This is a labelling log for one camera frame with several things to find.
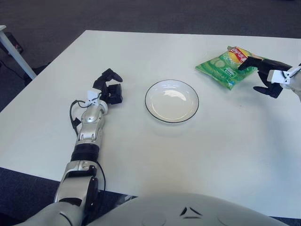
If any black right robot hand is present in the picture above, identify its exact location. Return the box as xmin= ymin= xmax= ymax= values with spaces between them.
xmin=238 ymin=56 xmax=292 ymax=98

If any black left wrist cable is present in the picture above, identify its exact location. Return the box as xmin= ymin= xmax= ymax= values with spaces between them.
xmin=69 ymin=100 xmax=82 ymax=137

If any black box under side table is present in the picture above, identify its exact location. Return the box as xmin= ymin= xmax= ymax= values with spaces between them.
xmin=4 ymin=32 xmax=24 ymax=54

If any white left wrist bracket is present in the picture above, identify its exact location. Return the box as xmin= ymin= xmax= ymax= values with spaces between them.
xmin=86 ymin=89 xmax=101 ymax=106

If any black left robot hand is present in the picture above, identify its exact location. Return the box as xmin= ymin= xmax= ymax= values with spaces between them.
xmin=93 ymin=68 xmax=124 ymax=105

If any green potato chips bag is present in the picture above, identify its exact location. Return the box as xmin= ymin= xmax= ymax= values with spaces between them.
xmin=195 ymin=45 xmax=269 ymax=91

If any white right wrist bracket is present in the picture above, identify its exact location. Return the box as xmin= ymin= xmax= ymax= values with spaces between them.
xmin=267 ymin=63 xmax=301 ymax=85

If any grey robot torso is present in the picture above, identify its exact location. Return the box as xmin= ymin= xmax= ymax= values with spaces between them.
xmin=87 ymin=193 xmax=290 ymax=226

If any white plate with black rim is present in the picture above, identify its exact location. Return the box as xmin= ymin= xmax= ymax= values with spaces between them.
xmin=144 ymin=79 xmax=199 ymax=123

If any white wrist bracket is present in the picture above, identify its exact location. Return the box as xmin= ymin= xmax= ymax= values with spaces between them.
xmin=86 ymin=89 xmax=101 ymax=106
xmin=267 ymin=63 xmax=301 ymax=85

